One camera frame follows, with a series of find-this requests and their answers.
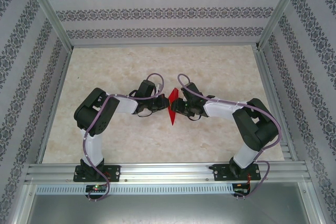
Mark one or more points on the red paper sheet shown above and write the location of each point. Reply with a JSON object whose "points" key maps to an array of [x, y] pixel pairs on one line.
{"points": [[173, 117]]}

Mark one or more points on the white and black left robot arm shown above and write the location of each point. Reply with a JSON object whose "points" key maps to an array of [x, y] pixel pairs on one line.
{"points": [[93, 150]]}

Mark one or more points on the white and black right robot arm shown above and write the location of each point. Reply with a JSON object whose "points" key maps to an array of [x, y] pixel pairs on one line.
{"points": [[246, 155]]}

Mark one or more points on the small black controller board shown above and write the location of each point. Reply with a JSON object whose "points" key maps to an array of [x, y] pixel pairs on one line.
{"points": [[241, 187], [95, 188]]}

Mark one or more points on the short aluminium cross rail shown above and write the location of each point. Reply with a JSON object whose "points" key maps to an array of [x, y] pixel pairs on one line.
{"points": [[162, 44]]}

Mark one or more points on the long aluminium mounting rail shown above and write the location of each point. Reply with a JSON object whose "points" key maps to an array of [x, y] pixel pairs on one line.
{"points": [[162, 171]]}

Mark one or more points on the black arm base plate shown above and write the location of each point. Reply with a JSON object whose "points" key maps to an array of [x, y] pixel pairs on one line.
{"points": [[219, 172], [115, 172]]}

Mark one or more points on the aluminium side rail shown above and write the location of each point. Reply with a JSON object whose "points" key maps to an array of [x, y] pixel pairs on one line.
{"points": [[52, 108], [274, 108]]}

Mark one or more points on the aluminium frame post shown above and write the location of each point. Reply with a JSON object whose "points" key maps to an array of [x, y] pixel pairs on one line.
{"points": [[50, 11], [279, 11]]}

